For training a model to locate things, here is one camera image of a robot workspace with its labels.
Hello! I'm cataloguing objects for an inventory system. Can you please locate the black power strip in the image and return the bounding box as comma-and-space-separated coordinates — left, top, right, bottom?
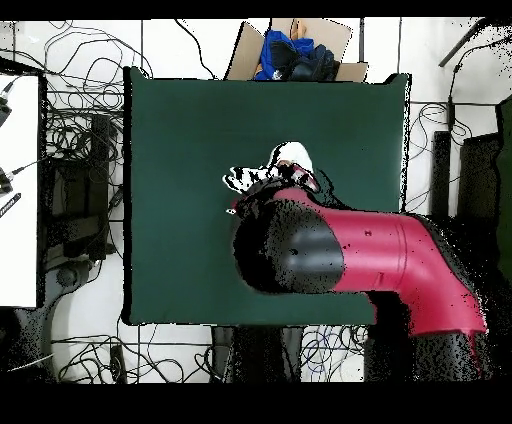
109, 343, 127, 383

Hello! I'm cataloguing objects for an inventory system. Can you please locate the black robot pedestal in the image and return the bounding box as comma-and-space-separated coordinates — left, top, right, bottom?
210, 325, 305, 383

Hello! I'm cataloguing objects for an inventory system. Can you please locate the blue garment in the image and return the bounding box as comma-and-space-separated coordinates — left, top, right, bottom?
253, 29, 317, 82

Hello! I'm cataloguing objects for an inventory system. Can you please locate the dark green table cloth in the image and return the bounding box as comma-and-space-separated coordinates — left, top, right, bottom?
122, 65, 412, 327

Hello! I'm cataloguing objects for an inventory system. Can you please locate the black rod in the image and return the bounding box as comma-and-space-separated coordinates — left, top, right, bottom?
437, 17, 497, 68

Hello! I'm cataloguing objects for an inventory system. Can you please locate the white desk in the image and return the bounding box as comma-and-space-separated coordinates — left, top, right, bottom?
0, 73, 41, 309

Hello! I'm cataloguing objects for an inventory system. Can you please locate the black device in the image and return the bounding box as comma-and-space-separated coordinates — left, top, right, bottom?
0, 81, 15, 127
0, 157, 49, 197

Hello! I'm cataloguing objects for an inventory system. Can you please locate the black and blue cable tangle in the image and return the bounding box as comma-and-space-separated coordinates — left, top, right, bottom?
299, 323, 369, 383

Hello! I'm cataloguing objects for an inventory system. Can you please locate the black labelled bar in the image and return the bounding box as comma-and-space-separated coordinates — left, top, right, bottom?
0, 192, 22, 219

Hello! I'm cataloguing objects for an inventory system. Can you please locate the brown cardboard box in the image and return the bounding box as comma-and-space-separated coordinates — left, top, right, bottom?
223, 17, 370, 83

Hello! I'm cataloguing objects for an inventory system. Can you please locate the white towel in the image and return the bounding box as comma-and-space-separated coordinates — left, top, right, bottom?
221, 141, 321, 195

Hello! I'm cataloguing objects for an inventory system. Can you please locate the dark navy garment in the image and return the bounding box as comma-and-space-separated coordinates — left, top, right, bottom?
269, 39, 341, 82

